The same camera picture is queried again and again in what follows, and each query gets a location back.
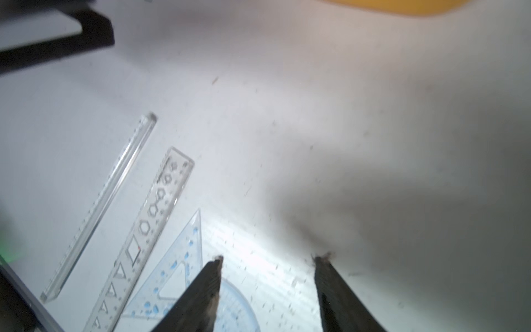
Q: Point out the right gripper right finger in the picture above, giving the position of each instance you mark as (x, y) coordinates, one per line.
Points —
(340, 308)

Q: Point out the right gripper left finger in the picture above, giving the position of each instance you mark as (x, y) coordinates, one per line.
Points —
(196, 309)

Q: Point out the clear blue protractor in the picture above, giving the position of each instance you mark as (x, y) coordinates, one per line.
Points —
(234, 312)

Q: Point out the yellow plastic storage box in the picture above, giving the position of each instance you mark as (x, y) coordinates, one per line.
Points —
(416, 8)

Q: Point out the blue clear set square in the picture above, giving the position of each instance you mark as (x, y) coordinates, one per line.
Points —
(171, 277)

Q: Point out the clear shape stencil ruler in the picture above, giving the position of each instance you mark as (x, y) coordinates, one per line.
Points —
(164, 194)

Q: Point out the thin clear straight ruler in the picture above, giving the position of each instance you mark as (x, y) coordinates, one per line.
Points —
(112, 185)

